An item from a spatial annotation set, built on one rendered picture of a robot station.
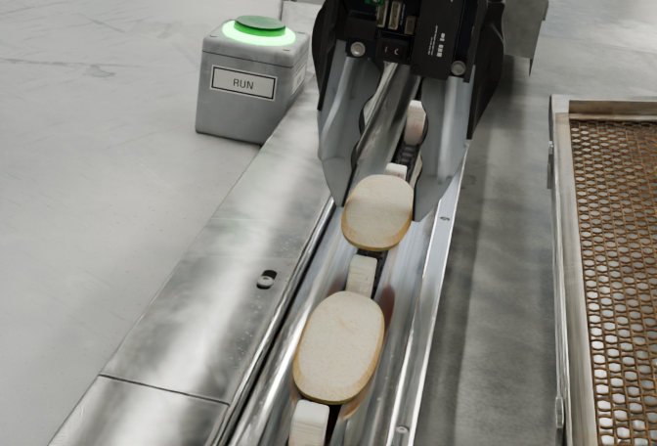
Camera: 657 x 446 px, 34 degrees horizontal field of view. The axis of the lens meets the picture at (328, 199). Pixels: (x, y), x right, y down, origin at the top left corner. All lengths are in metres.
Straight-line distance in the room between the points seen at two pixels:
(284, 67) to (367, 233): 0.27
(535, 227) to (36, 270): 0.34
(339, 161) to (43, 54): 0.46
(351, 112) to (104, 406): 0.22
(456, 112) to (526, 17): 0.47
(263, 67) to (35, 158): 0.18
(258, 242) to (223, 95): 0.26
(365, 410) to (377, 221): 0.13
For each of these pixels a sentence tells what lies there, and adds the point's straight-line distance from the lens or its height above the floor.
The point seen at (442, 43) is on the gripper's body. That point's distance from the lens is 0.49.
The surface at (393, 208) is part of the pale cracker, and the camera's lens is 0.58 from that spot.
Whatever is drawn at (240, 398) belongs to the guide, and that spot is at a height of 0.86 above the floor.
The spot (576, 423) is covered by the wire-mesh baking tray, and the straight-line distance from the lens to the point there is 0.42.
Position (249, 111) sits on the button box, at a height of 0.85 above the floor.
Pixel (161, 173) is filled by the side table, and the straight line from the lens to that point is 0.75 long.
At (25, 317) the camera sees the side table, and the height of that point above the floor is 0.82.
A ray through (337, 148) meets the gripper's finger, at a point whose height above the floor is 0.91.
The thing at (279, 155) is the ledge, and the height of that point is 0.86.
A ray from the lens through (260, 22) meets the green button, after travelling 0.83.
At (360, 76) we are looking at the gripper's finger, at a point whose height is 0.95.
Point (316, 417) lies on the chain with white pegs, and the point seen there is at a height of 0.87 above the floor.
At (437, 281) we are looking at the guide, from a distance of 0.56.
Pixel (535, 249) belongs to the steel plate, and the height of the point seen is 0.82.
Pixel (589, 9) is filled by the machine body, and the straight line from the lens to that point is 1.55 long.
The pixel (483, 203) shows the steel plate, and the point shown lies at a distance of 0.78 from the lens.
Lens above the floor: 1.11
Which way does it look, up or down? 23 degrees down
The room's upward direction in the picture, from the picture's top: 9 degrees clockwise
